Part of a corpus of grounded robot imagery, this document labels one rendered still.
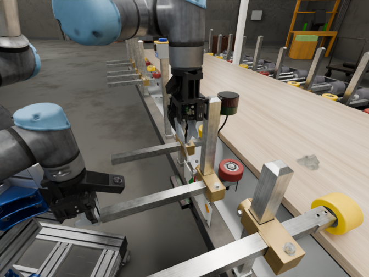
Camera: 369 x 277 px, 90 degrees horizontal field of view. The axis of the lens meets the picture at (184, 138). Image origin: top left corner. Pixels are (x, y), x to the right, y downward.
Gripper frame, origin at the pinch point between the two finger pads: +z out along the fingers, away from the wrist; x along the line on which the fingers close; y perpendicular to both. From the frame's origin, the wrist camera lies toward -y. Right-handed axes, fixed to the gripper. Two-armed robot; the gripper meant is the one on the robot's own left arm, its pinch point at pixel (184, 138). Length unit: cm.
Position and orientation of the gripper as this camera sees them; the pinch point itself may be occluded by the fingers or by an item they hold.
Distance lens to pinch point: 53.6
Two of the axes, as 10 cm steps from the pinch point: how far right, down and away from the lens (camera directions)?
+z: 0.1, 8.5, 5.3
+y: 3.3, 5.0, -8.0
